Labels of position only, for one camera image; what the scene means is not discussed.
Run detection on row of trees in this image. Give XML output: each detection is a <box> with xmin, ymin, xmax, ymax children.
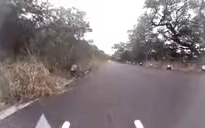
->
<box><xmin>111</xmin><ymin>0</ymin><xmax>205</xmax><ymax>65</ymax></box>
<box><xmin>0</xmin><ymin>0</ymin><xmax>108</xmax><ymax>73</ymax></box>

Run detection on grey asphalt road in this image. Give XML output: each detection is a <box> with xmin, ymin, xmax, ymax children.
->
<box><xmin>0</xmin><ymin>59</ymin><xmax>205</xmax><ymax>128</ymax></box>

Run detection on robot's own part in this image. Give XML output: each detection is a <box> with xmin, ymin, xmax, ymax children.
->
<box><xmin>61</xmin><ymin>120</ymin><xmax>72</xmax><ymax>128</ymax></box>
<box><xmin>133</xmin><ymin>119</ymin><xmax>145</xmax><ymax>128</ymax></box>

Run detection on dry grass verge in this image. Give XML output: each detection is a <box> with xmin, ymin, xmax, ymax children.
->
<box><xmin>0</xmin><ymin>54</ymin><xmax>78</xmax><ymax>113</ymax></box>

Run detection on pale kerb strip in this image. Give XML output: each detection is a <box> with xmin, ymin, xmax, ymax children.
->
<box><xmin>0</xmin><ymin>69</ymin><xmax>91</xmax><ymax>125</ymax></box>

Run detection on person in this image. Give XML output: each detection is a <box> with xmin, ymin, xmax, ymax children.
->
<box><xmin>69</xmin><ymin>63</ymin><xmax>79</xmax><ymax>78</ymax></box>

